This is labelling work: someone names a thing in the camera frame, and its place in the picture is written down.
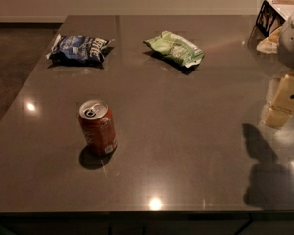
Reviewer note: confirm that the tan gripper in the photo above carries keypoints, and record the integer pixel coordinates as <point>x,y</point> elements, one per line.
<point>293,41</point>

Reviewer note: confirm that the blue chip bag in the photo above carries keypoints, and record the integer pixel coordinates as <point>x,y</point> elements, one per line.
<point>84,50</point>

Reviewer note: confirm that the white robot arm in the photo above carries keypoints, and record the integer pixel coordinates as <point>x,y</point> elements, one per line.
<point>286,48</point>

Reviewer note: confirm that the pale snack bag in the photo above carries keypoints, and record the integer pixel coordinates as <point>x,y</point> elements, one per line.
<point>270,44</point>

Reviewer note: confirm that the green chip bag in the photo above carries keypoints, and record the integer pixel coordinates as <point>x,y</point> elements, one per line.
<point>176,48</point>

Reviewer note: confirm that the red soda can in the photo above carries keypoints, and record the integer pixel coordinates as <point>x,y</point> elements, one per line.
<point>96,121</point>

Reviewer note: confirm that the black wire basket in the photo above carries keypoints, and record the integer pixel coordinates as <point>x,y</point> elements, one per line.
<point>269,19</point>

